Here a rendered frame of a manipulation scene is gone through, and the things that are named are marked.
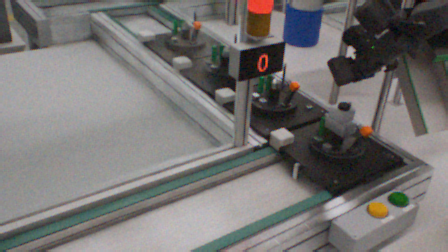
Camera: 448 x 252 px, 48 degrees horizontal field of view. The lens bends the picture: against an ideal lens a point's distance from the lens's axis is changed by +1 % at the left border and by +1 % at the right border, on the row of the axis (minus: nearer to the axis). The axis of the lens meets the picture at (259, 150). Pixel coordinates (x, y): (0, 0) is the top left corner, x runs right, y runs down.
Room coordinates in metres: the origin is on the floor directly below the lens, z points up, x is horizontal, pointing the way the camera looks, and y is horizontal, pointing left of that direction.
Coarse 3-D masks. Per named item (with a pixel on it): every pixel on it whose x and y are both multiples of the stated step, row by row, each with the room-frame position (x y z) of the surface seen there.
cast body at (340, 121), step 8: (336, 104) 1.06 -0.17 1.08; (344, 104) 1.04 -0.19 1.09; (336, 112) 1.03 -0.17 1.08; (344, 112) 1.02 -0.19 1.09; (352, 112) 1.03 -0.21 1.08; (328, 120) 1.04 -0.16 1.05; (336, 120) 1.02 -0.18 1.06; (344, 120) 1.02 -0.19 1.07; (352, 120) 1.04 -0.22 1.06; (328, 128) 1.04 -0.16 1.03; (336, 128) 1.02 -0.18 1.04; (344, 128) 1.00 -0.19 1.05; (352, 128) 1.02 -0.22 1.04; (344, 136) 1.01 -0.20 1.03
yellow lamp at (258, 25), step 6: (252, 12) 0.99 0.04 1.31; (270, 12) 1.00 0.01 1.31; (252, 18) 0.99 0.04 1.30; (258, 18) 0.98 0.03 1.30; (264, 18) 0.99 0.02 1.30; (270, 18) 1.00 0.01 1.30; (252, 24) 0.99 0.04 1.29; (258, 24) 0.98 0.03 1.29; (264, 24) 0.99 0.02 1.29; (246, 30) 1.00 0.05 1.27; (252, 30) 0.98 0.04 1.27; (258, 30) 0.98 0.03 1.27; (264, 30) 0.99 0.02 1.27; (258, 36) 0.98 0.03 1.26; (264, 36) 0.99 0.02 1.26
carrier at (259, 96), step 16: (256, 96) 1.21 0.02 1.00; (272, 96) 1.22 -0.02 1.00; (304, 96) 1.31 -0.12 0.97; (256, 112) 1.18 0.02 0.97; (272, 112) 1.17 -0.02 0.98; (288, 112) 1.18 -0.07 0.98; (304, 112) 1.21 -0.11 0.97; (320, 112) 1.22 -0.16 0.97; (256, 128) 1.10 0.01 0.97; (272, 128) 1.10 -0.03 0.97; (288, 128) 1.12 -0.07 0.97
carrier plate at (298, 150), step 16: (304, 128) 1.12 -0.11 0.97; (288, 144) 1.04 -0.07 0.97; (304, 144) 1.04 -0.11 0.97; (368, 144) 1.08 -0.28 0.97; (304, 160) 0.97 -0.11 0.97; (320, 160) 0.98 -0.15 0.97; (368, 160) 1.00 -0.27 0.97; (384, 160) 1.01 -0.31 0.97; (400, 160) 1.02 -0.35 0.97; (320, 176) 0.91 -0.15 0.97; (336, 176) 0.92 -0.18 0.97; (352, 176) 0.93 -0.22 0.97; (368, 176) 0.94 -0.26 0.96; (336, 192) 0.88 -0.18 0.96
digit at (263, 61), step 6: (264, 48) 0.99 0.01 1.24; (270, 48) 1.00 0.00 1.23; (258, 54) 0.98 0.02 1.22; (264, 54) 0.99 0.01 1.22; (270, 54) 1.00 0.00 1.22; (258, 60) 0.98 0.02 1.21; (264, 60) 0.99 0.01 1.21; (270, 60) 1.00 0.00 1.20; (258, 66) 0.98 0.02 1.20; (264, 66) 0.99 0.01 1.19; (270, 66) 1.00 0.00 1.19; (258, 72) 0.98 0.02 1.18; (264, 72) 0.99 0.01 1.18
